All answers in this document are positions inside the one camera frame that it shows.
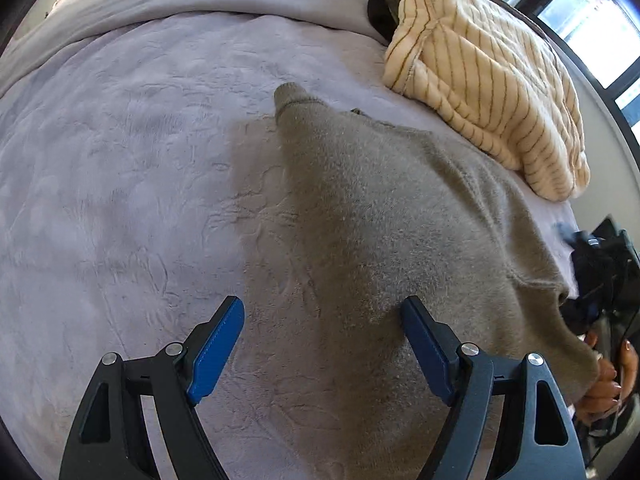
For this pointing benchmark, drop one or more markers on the lavender plush bed blanket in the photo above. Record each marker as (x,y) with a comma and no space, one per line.
(142,181)

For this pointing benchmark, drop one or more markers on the taupe knit sweater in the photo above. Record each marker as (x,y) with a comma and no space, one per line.
(388,212)

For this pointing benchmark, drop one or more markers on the cream striped garment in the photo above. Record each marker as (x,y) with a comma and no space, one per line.
(493,76)

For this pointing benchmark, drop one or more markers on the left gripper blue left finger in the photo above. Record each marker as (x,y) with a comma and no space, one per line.
(109,439)

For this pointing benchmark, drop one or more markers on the person's right hand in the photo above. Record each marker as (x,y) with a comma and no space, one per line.
(612,388)

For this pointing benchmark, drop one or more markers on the window with dark frame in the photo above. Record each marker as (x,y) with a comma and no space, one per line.
(603,36)

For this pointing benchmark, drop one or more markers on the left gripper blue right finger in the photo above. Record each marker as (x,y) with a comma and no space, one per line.
(536,437)

